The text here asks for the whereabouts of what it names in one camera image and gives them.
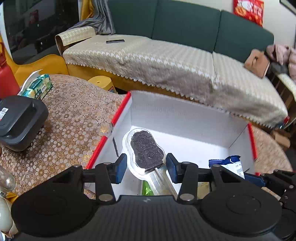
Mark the red printed cushion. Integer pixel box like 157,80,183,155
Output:
233,0,264,27

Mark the pink jacket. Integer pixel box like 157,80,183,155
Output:
266,44,296,82

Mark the yellow stool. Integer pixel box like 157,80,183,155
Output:
88,75,117,93

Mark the grey curtain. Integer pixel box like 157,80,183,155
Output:
70,0,115,35

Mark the blue white snack packet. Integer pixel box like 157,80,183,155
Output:
209,155,245,179

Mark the cream snack packet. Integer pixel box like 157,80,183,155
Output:
197,182,210,199

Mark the beige handbag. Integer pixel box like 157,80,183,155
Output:
244,49,270,78

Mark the black electric grill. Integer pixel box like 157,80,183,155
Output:
1,95,49,152

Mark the red water bottle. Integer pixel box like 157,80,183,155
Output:
0,42,20,99

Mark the brown cardboard box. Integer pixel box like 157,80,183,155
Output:
270,130,290,150

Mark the green snack packet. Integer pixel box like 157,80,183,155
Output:
142,181,154,196

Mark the glass jar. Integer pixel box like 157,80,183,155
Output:
0,166,16,192

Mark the black remote on sofa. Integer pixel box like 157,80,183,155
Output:
106,39,125,44

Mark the tissue pack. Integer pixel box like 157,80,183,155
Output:
18,70,53,100

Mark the green sofa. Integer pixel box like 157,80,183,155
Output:
108,1,274,62

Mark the right framed picture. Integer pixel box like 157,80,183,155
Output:
280,0,296,11

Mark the red cardboard box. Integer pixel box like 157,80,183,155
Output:
85,90,261,202

